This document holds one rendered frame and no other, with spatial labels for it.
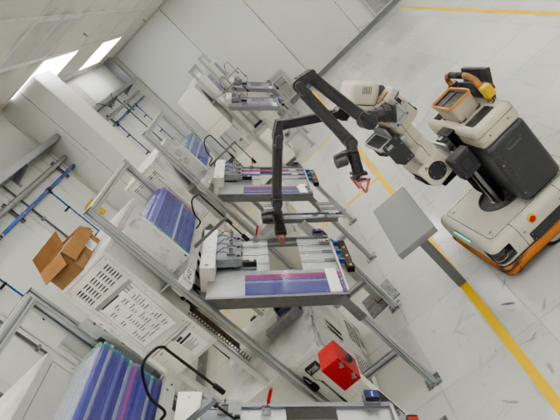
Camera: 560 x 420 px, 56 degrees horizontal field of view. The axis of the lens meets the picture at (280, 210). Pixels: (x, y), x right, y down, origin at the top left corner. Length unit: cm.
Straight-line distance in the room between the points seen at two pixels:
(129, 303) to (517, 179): 205
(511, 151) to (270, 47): 785
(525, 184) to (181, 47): 824
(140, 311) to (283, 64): 821
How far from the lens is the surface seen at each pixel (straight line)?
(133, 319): 270
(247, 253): 304
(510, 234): 301
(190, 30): 1037
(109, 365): 175
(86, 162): 604
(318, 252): 305
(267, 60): 1038
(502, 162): 291
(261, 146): 747
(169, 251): 261
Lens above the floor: 204
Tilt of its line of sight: 18 degrees down
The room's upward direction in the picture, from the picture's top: 46 degrees counter-clockwise
